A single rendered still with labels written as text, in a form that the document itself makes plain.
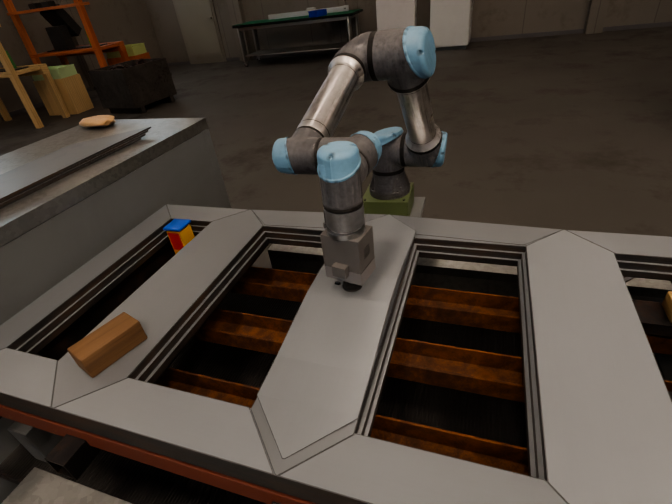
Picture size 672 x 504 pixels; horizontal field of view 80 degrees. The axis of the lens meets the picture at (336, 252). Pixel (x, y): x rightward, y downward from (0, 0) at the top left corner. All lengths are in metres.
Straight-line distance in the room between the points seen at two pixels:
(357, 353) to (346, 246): 0.20
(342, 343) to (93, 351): 0.47
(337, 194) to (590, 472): 0.54
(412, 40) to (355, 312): 0.65
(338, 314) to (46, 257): 0.81
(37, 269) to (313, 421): 0.86
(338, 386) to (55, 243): 0.88
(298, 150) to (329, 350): 0.39
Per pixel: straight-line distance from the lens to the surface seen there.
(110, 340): 0.90
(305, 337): 0.78
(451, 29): 9.64
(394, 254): 0.96
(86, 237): 1.35
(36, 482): 0.99
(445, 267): 1.27
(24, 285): 1.27
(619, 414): 0.76
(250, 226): 1.22
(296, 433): 0.68
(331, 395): 0.70
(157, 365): 0.92
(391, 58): 1.08
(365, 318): 0.79
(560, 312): 0.89
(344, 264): 0.79
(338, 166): 0.68
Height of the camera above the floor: 1.43
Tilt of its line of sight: 34 degrees down
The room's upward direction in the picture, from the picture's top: 8 degrees counter-clockwise
